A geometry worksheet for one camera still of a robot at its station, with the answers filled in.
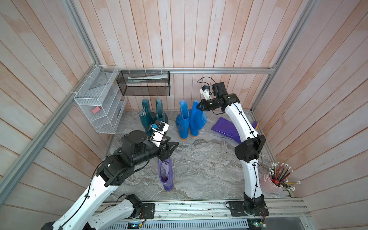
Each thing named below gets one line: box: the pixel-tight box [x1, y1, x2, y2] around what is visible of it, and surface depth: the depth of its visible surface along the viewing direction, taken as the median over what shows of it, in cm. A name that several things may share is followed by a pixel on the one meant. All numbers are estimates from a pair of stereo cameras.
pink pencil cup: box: [259, 173, 286, 197], surface depth 81 cm
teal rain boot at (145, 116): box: [138, 98, 153, 134], surface depth 87 cm
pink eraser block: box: [92, 105, 102, 115], surface depth 84 cm
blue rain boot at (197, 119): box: [188, 99, 207, 138], surface depth 93 cm
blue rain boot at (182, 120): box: [175, 100, 190, 141], surface depth 97 cm
